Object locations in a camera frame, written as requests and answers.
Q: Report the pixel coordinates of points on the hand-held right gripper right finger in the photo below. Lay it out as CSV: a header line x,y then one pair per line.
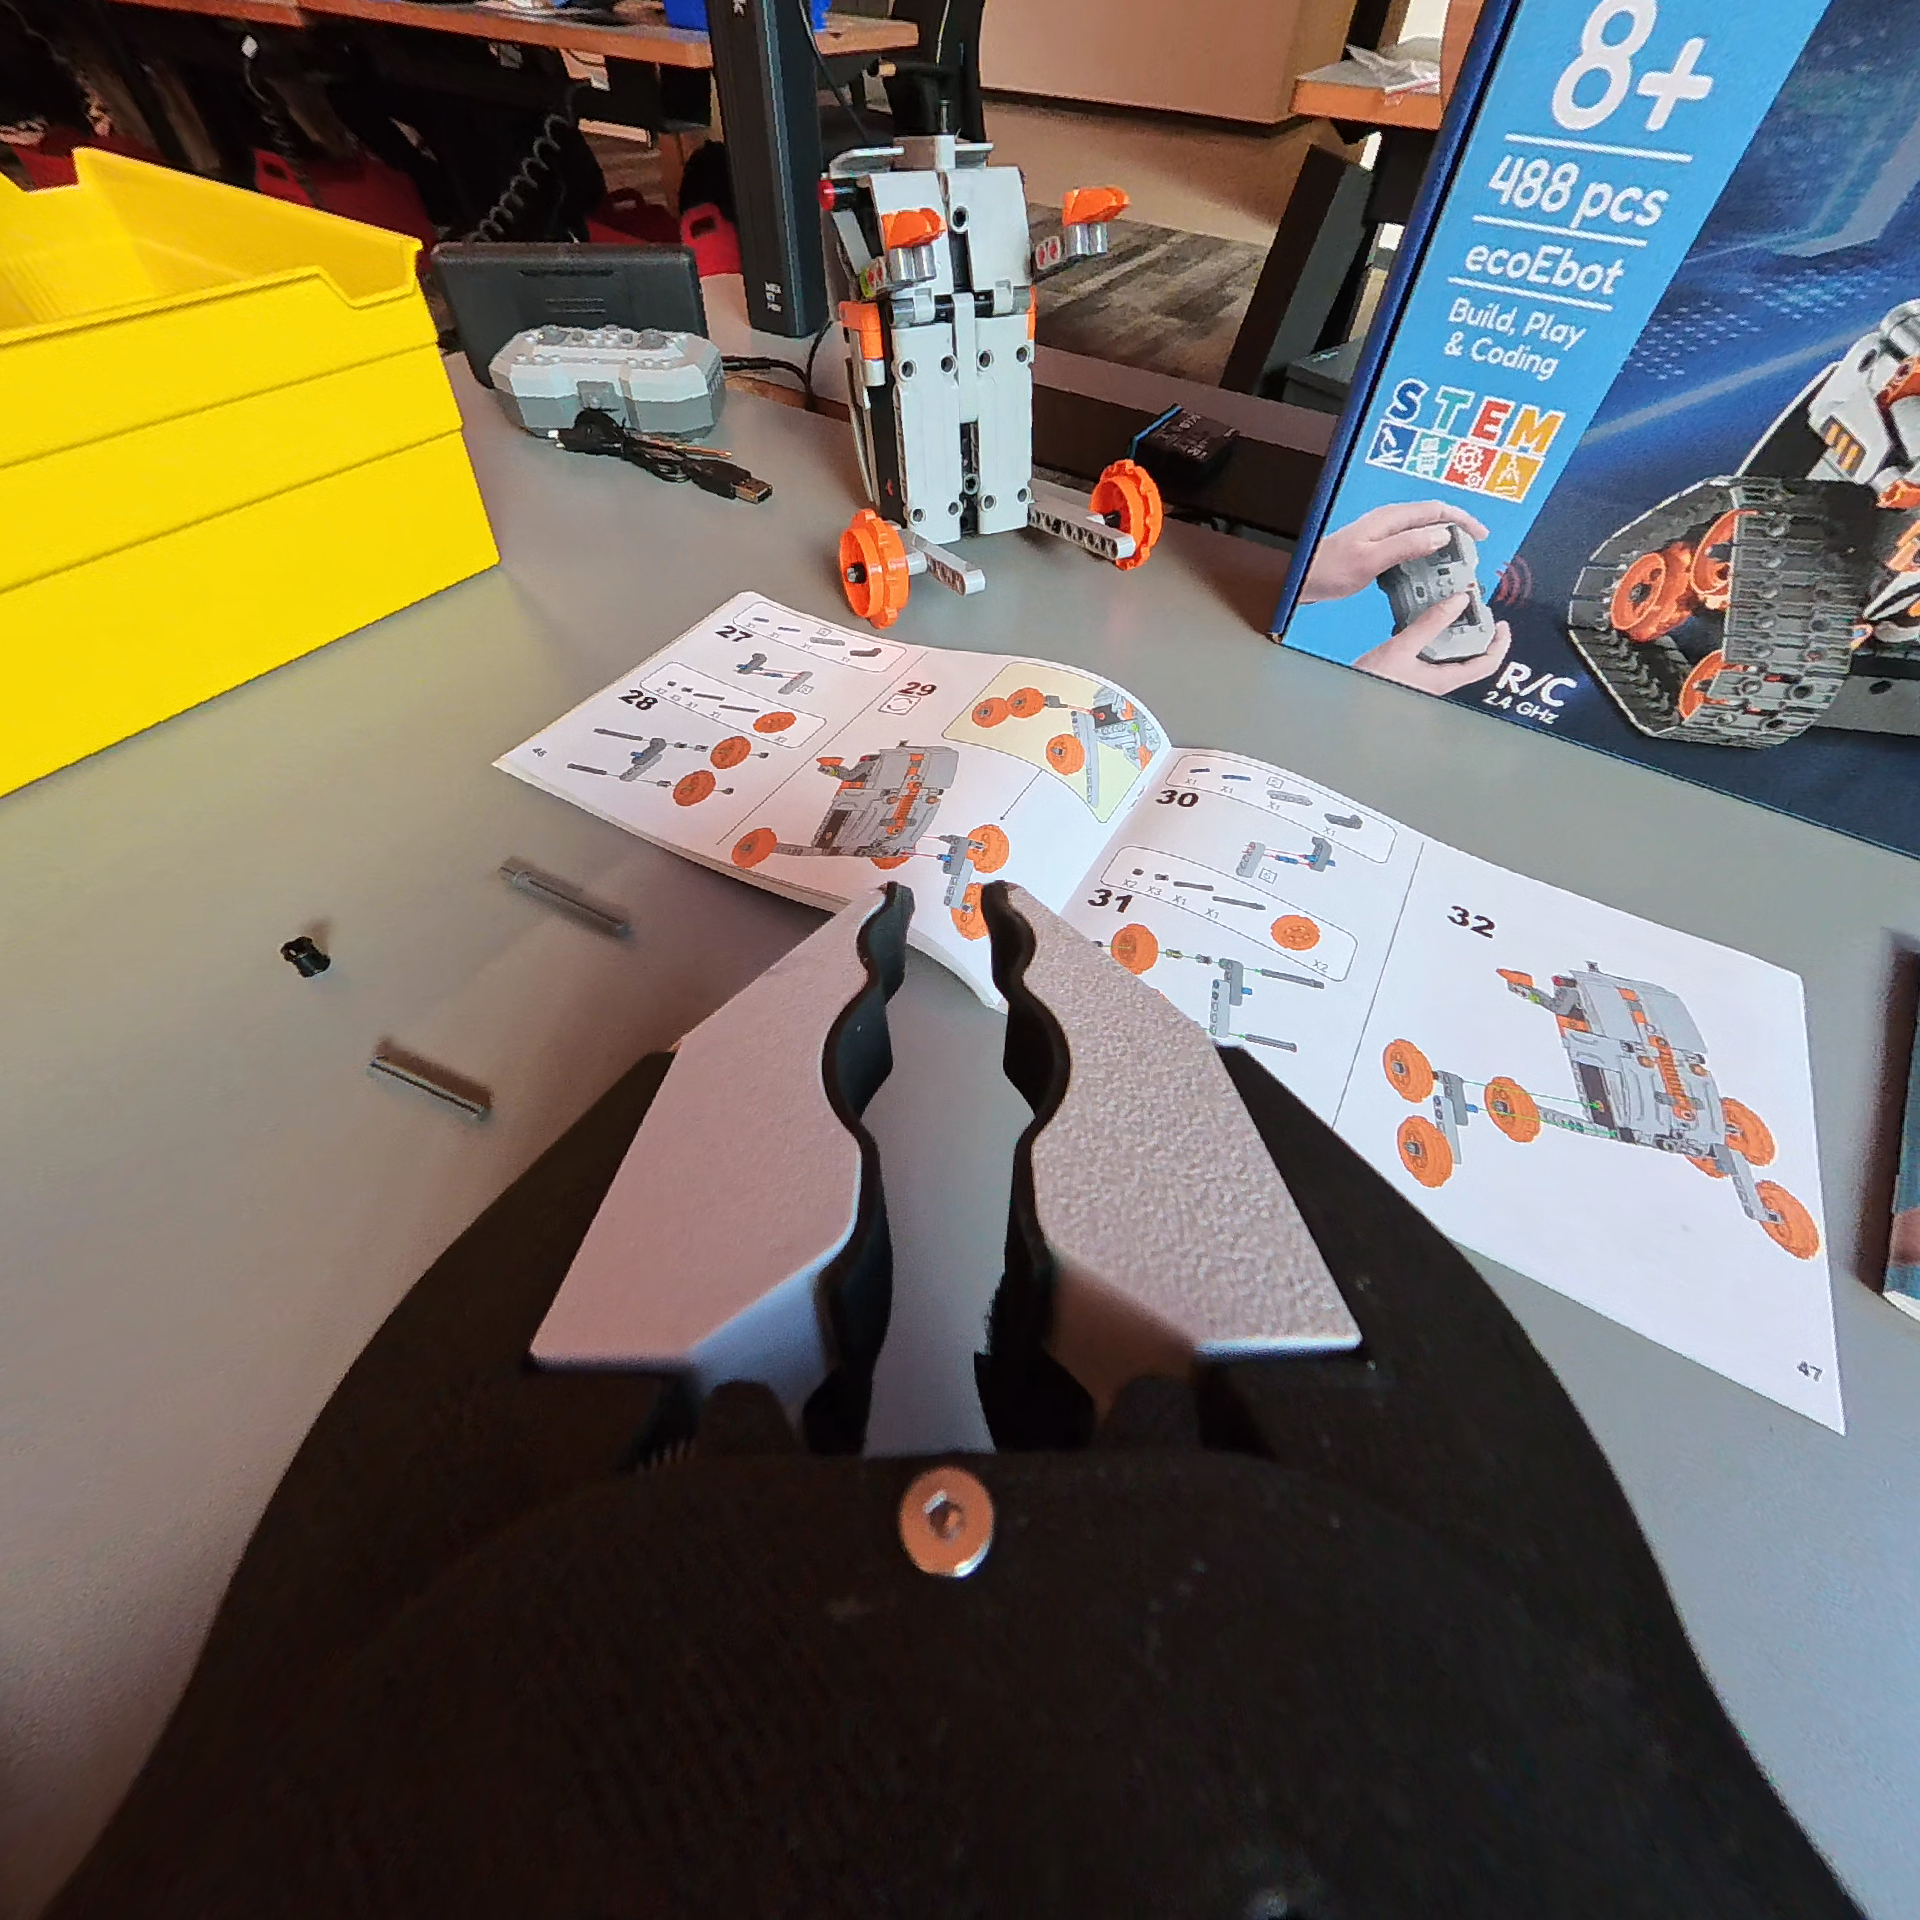
x,y
1177,1200

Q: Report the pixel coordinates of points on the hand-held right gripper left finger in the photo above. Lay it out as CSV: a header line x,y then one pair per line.
x,y
697,1200

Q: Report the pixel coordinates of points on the thin dark axle piece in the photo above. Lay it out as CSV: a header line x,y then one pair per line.
x,y
564,901
430,1081

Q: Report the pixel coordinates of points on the dark connector pin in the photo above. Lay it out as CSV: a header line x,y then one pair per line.
x,y
304,954

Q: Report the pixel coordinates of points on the yellow plastic bin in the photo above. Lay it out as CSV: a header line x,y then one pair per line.
x,y
211,511

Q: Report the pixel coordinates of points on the grey desk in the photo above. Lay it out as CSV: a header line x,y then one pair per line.
x,y
211,1291

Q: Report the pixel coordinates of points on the open white instruction booklet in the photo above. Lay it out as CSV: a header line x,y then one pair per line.
x,y
1440,930

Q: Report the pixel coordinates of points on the small colourful booklet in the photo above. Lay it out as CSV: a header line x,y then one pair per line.
x,y
1902,1141

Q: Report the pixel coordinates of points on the small black module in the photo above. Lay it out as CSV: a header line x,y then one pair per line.
x,y
1198,455

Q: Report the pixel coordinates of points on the grey battery box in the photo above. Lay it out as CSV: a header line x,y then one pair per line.
x,y
610,379

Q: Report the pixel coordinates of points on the grey orange robot model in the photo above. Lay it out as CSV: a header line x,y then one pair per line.
x,y
955,377

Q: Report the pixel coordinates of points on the black flat box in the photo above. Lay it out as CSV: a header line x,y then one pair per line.
x,y
570,287

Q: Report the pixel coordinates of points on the blue toy robot box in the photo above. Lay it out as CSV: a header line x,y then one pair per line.
x,y
1651,390

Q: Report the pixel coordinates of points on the red bag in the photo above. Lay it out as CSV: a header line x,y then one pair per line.
x,y
702,239

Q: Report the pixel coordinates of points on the black tall speaker box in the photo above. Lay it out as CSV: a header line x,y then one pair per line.
x,y
774,167

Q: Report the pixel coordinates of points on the long wooden office table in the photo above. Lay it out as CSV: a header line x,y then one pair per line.
x,y
541,25

